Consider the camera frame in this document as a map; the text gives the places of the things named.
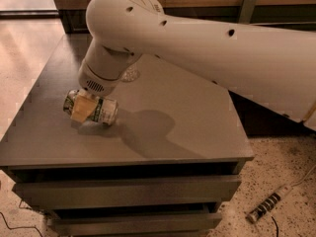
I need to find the black cable on floor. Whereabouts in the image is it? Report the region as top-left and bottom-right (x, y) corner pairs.
(0, 199), (44, 237)

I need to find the white power strip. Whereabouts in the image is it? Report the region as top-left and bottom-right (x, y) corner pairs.
(246, 185), (293, 224)

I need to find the green white 7up can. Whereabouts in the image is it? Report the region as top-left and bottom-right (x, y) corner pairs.
(63, 90), (119, 125)

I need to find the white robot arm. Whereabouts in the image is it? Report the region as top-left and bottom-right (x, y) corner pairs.
(78, 0), (316, 129)

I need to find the white power strip cable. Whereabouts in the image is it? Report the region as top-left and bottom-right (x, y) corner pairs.
(289, 163), (316, 188)

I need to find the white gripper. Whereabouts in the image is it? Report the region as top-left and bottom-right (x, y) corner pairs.
(71, 60), (119, 122)

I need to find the wooden wall counter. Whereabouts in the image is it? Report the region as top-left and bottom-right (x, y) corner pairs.
(53, 0), (316, 34)

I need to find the grey lower drawer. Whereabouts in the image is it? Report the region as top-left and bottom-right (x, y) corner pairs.
(48, 213), (222, 236)

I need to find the grey upper drawer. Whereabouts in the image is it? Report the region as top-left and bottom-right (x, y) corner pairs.
(14, 175), (241, 210)

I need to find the clear plastic water bottle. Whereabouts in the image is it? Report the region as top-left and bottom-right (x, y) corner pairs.
(121, 65), (140, 83)

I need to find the right metal bracket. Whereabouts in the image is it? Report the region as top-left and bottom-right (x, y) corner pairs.
(238, 0), (257, 24)

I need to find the grey drawer cabinet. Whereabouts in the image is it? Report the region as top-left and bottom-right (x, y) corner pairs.
(0, 35), (253, 237)

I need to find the grey drawer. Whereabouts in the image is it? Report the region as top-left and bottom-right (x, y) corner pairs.
(48, 213), (222, 236)
(14, 175), (241, 210)

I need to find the black cable near strip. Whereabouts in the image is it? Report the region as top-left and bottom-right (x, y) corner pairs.
(270, 215), (280, 237)

